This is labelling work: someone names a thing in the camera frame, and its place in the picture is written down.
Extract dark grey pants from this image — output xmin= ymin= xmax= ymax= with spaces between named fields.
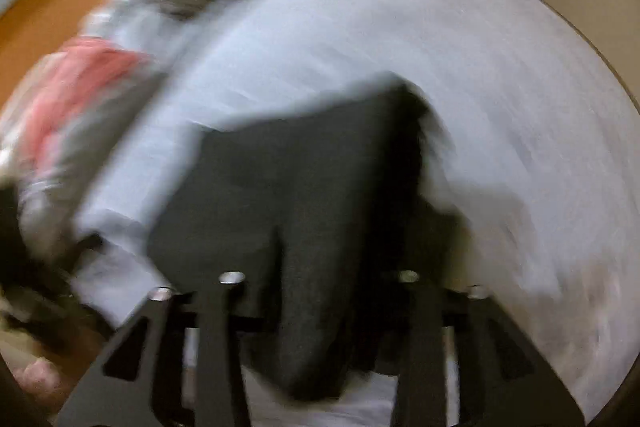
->
xmin=146 ymin=79 xmax=458 ymax=401

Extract red cloth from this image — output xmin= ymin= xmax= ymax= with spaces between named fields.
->
xmin=21 ymin=37 xmax=150 ymax=173

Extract grey crumpled clothes pile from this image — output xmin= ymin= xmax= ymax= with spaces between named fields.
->
xmin=78 ymin=0 xmax=240 ymax=64

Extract light grey bed blanket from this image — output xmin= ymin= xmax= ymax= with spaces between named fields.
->
xmin=58 ymin=0 xmax=639 ymax=426

